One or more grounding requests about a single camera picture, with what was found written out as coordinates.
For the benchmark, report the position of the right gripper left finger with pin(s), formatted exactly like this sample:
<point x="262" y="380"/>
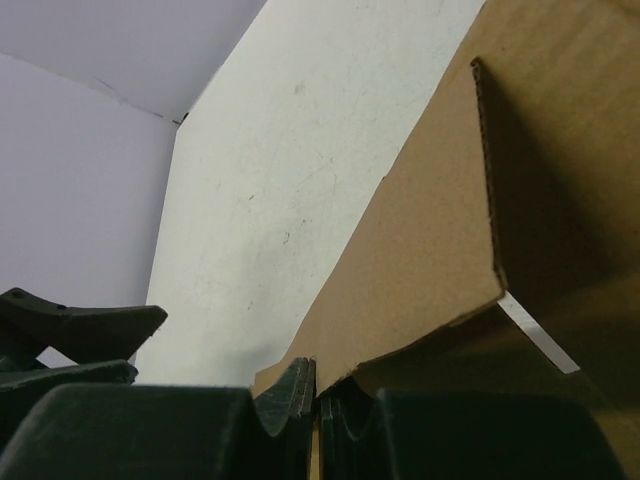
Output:
<point x="115" y="431"/>

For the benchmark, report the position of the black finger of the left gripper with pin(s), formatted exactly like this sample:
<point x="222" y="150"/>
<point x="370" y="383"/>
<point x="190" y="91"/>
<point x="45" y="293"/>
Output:
<point x="20" y="391"/>
<point x="30" y="325"/>

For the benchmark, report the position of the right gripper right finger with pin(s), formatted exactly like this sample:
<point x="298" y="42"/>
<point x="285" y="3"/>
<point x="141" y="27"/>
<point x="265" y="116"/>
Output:
<point x="463" y="435"/>

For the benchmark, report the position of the cardboard box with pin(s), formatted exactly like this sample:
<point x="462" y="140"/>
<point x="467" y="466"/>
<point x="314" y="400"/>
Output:
<point x="500" y="253"/>

